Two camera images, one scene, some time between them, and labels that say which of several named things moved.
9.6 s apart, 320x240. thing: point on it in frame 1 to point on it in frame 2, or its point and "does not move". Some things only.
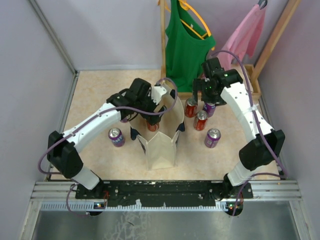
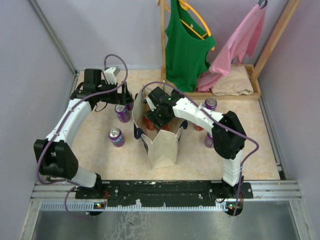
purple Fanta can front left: x=118 y=139 does not move
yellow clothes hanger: x=185 y=5 does not move
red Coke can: x=153 y=128 does not move
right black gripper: x=199 y=85 to x=152 y=115
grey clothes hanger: x=263 y=3 does not move
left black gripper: x=153 y=119 to x=123 y=98
